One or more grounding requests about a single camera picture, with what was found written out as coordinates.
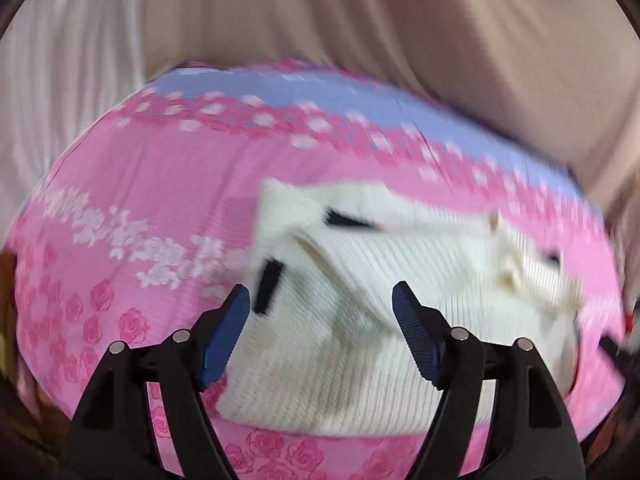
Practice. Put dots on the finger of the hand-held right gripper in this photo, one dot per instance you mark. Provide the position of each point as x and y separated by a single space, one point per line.
614 352

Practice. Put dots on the white knit sweater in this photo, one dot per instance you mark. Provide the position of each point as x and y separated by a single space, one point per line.
350 350

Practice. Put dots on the beige backdrop curtain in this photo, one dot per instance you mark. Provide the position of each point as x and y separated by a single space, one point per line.
425 35

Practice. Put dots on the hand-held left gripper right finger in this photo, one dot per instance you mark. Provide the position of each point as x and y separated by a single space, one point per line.
415 335

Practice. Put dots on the white pleated curtain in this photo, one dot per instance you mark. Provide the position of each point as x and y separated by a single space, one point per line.
65 85

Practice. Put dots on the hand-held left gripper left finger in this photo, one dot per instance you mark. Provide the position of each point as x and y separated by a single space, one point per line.
227 332

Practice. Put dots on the pink floral bed sheet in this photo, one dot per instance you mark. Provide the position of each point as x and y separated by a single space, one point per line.
150 195

